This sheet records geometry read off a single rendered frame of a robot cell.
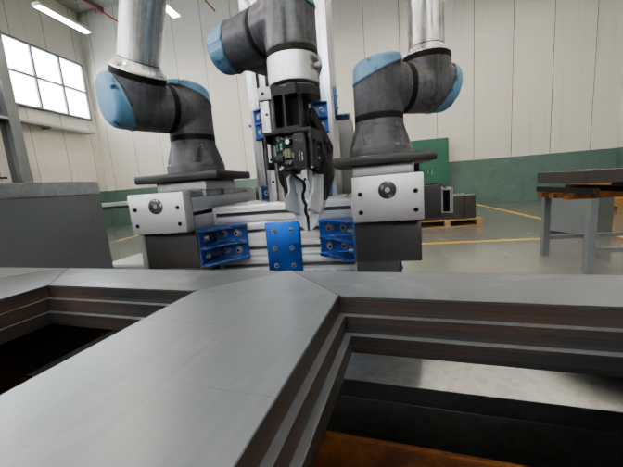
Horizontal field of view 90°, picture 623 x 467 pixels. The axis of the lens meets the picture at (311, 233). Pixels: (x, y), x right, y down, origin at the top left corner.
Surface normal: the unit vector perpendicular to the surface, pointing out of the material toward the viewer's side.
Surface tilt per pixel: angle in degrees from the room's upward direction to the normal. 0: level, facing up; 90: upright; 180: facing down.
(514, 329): 90
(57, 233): 90
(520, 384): 0
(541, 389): 0
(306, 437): 0
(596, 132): 90
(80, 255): 90
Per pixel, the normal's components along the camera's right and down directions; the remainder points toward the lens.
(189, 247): -0.16, 0.17
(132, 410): -0.07, -0.98
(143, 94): 0.55, 0.52
